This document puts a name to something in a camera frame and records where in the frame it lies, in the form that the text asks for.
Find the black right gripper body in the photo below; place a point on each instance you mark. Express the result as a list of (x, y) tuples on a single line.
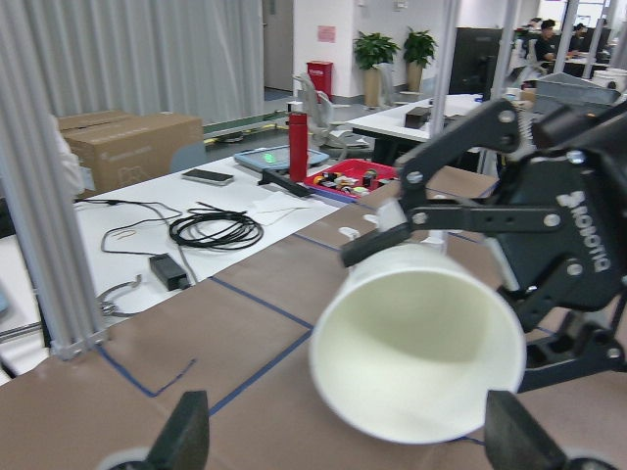
[(556, 223)]

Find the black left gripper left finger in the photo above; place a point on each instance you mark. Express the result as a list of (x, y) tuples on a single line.
[(185, 439)]

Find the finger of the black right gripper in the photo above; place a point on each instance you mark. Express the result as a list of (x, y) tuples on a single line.
[(393, 228)]

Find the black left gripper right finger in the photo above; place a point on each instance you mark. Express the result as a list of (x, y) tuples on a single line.
[(514, 439)]

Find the white ikea cup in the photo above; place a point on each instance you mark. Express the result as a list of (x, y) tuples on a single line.
[(411, 345)]

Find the red parts bin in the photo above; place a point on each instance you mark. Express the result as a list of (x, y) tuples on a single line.
[(351, 179)]

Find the blue teach pendant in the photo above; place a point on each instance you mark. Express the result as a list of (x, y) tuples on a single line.
[(276, 158)]

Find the red bottle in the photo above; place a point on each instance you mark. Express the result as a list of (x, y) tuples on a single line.
[(298, 146)]

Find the black smartphone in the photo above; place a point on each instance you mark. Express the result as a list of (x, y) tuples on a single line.
[(208, 177)]

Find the black power adapter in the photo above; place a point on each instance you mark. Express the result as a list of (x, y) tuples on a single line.
[(169, 272)]

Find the green potted plant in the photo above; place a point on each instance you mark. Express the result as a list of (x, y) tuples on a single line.
[(371, 49)]

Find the cardboard box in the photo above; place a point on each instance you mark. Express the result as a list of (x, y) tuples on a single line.
[(116, 149)]

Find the aluminium frame post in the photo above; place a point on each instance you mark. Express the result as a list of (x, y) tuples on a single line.
[(39, 198)]

